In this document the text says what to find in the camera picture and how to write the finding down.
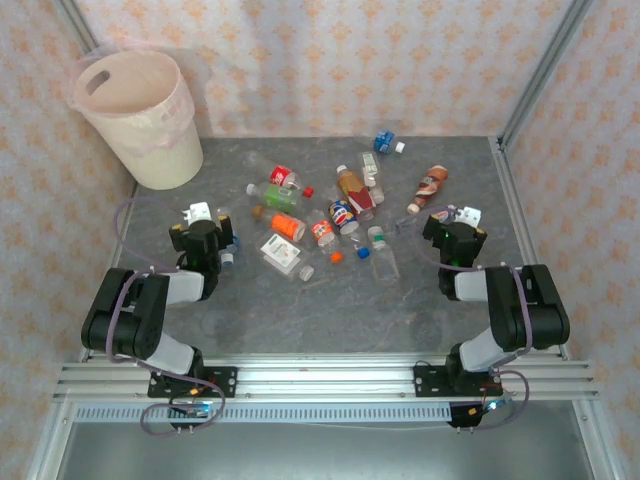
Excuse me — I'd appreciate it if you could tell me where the clear bottle pink label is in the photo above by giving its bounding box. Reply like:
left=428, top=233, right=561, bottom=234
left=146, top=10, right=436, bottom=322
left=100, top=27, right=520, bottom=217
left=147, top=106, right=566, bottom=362
left=394, top=204, right=459, bottom=235

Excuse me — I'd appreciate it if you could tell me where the clear bottle blue white cap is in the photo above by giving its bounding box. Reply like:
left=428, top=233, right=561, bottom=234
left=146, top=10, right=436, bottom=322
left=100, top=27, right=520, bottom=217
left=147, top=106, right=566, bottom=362
left=218, top=230, right=242, bottom=267

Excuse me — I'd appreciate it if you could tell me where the brown coffee drink bottle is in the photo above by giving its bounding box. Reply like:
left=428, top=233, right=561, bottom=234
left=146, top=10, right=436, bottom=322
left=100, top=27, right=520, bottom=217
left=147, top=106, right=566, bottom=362
left=406, top=164, right=450, bottom=215

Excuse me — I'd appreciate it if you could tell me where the clear bottle green cap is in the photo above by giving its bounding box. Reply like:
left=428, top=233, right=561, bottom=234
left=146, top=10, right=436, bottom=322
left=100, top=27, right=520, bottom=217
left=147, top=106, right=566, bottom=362
left=367, top=225, right=401, bottom=282

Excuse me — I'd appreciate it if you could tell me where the white label clear bottle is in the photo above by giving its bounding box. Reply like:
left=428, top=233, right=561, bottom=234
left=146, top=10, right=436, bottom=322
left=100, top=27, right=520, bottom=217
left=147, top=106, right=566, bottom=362
left=254, top=232, right=316, bottom=282

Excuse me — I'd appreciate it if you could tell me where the orange label brown cap bottle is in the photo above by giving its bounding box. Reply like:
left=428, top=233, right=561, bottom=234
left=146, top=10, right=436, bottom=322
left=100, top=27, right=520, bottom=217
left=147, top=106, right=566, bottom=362
left=251, top=204, right=307, bottom=240

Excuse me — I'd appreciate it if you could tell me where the green label plastic bottle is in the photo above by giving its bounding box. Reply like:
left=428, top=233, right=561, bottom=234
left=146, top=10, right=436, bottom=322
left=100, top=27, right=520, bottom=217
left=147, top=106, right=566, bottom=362
left=245, top=182, right=304, bottom=210

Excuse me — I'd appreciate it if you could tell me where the red label cola bottle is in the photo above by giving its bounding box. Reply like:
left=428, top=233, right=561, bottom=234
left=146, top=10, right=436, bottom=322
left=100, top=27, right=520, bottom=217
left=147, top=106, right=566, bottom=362
left=244, top=151, right=315, bottom=198

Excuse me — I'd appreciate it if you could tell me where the blue cap pepsi bottle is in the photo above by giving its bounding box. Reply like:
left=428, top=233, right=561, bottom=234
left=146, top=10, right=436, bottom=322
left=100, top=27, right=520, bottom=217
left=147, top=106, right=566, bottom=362
left=327, top=198, right=372, bottom=261

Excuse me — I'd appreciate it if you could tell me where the orange cap plastic bottle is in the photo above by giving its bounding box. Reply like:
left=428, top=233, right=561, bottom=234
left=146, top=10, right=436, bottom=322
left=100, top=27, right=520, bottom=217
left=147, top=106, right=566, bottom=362
left=308, top=209, right=345, bottom=265

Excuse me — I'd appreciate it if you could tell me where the blue label white cap bottle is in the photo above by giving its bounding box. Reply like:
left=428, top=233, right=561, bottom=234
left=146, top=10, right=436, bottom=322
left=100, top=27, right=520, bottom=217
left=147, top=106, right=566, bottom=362
left=373, top=129, right=407, bottom=155

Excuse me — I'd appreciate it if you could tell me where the white bin with pink liner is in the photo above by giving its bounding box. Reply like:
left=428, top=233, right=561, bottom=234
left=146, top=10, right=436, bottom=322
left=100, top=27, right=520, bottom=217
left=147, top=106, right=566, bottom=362
left=67, top=43, right=205, bottom=192

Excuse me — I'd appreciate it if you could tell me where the small circuit board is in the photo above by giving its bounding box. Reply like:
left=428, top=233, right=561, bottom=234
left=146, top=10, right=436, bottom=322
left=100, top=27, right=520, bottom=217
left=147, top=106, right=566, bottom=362
left=168, top=399, right=211, bottom=419
left=467, top=397, right=516, bottom=419

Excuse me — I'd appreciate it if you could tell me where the grey metal shelf panel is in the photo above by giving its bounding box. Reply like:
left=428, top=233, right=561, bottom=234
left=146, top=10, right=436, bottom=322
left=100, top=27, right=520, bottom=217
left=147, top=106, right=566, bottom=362
left=54, top=422, right=596, bottom=480

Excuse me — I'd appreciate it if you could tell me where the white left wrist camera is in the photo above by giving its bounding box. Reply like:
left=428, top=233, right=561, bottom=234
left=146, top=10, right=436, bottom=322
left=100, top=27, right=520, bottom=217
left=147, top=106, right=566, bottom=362
left=181, top=201, right=214, bottom=225

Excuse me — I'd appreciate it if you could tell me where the aluminium table side rail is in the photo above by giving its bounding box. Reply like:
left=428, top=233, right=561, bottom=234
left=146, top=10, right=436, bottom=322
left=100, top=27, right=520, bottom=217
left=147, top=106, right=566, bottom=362
left=492, top=135, right=571, bottom=361
left=78, top=177, right=140, bottom=362

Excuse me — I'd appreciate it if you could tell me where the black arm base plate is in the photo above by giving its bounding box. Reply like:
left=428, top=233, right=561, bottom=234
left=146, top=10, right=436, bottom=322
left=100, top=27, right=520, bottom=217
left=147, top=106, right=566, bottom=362
left=147, top=366, right=239, bottom=400
left=413, top=363, right=505, bottom=400

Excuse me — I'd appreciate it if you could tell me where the aluminium mounting rail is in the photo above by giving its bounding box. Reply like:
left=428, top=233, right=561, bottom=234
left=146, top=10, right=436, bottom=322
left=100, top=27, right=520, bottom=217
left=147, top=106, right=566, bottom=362
left=52, top=353, right=601, bottom=402

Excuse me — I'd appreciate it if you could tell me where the aluminium frame post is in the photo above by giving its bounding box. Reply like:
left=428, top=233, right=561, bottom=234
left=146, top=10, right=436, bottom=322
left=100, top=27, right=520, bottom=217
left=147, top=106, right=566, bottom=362
left=498, top=0, right=597, bottom=151
left=52, top=0, right=99, bottom=51

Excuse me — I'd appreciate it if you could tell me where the slotted grey cable duct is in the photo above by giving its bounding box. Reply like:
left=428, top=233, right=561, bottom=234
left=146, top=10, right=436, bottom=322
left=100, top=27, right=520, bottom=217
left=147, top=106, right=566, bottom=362
left=74, top=403, right=454, bottom=424

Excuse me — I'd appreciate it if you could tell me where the aluminium frame leg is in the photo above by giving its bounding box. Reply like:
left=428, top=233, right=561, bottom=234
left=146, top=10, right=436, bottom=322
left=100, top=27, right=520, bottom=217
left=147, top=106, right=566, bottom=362
left=572, top=399, right=617, bottom=480
left=27, top=399, right=76, bottom=480

